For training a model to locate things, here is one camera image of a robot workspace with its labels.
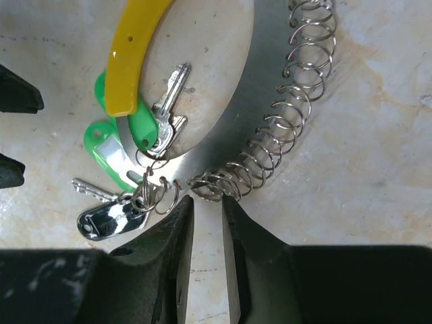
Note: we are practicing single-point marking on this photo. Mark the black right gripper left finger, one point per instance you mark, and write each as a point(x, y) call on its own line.
point(155, 270)

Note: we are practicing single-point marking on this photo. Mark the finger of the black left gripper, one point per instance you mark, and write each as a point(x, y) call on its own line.
point(11, 172)
point(18, 95)

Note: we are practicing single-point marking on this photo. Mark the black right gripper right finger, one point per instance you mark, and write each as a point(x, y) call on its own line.
point(260, 283)

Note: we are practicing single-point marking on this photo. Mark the black tagged key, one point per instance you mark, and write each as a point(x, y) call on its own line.
point(118, 214)

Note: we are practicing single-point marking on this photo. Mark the green tagged key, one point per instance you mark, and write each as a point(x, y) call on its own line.
point(108, 152)
point(153, 129)

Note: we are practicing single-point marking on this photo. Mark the large keyring with small rings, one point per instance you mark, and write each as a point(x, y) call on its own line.
point(288, 63)

